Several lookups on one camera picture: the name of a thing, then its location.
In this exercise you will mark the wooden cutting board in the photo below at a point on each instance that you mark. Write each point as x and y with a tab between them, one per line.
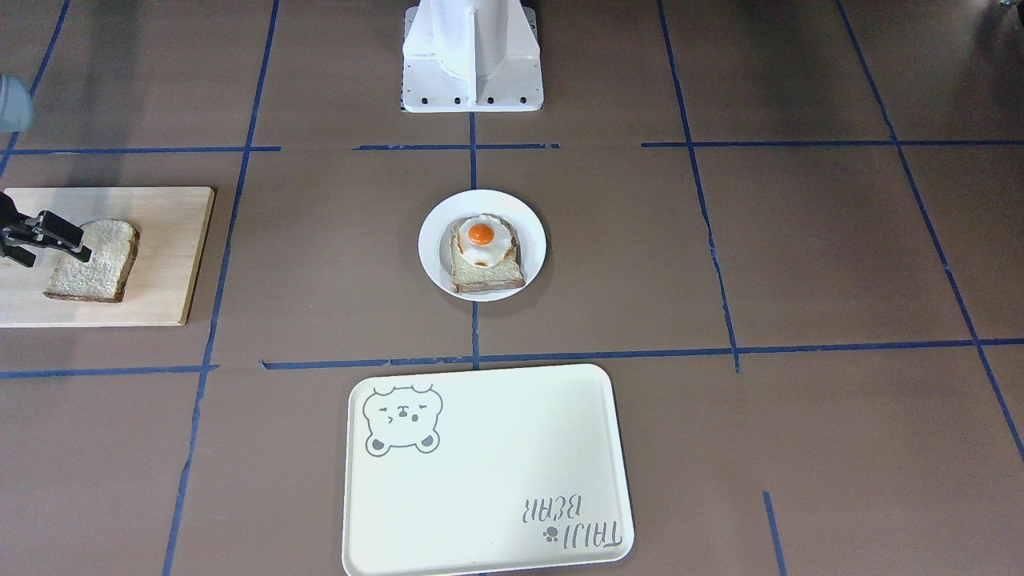
172	222

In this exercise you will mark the cream bear serving tray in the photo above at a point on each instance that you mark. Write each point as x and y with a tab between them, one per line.
484	472

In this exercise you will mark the bread slice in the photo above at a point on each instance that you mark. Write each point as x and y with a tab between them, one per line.
480	268
102	279

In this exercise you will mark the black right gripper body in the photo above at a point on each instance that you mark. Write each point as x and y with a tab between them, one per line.
50	230

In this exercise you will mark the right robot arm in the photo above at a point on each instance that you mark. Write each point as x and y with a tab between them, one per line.
17	113

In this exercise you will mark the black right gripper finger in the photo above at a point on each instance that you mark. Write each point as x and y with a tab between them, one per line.
50	231
17	253

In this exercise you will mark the fried egg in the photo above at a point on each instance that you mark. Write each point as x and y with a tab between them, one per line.
484	241

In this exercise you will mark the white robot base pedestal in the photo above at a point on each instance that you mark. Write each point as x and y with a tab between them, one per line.
471	57

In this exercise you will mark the white round plate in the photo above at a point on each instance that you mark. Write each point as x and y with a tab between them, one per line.
434	238

